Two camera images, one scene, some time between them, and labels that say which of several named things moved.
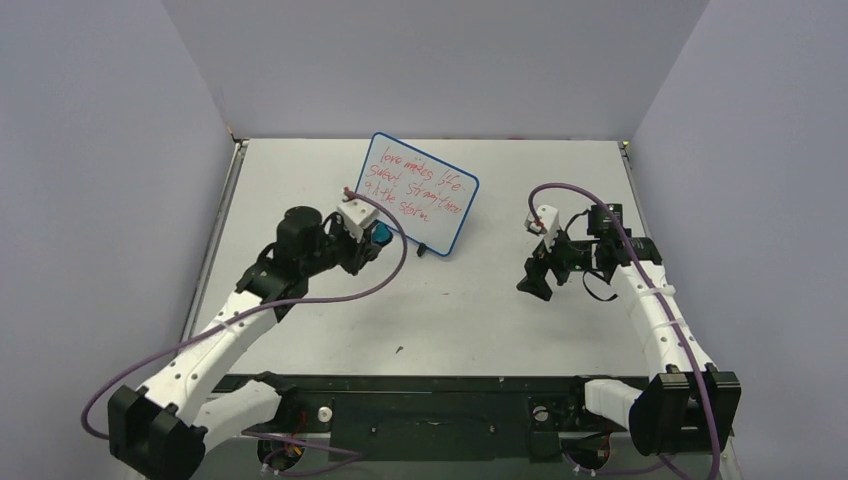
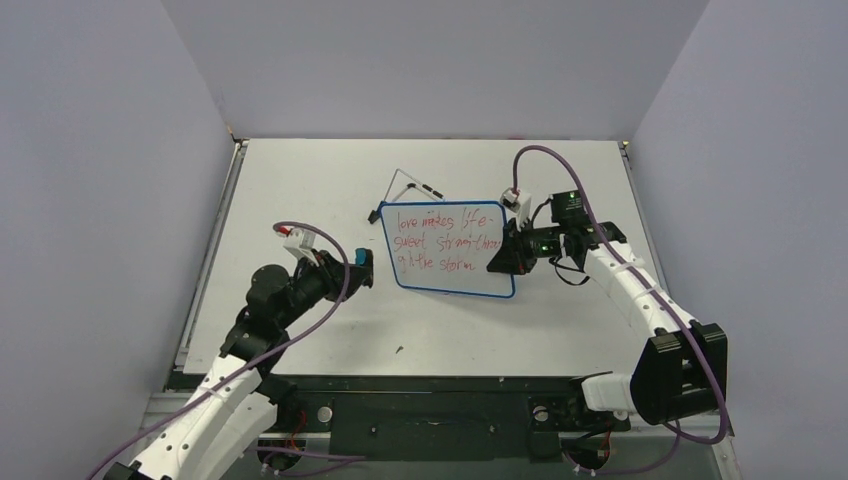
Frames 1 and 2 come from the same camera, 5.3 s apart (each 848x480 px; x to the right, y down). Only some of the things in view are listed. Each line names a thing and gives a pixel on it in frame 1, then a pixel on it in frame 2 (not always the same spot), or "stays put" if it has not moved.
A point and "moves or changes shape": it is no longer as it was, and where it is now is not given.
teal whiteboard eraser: [382, 233] moves or changes shape
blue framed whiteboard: [428, 196] -> [447, 247]
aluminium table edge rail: [240, 147] stays put
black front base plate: [440, 417] stays put
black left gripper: [361, 252] -> [332, 273]
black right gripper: [553, 263] -> [520, 250]
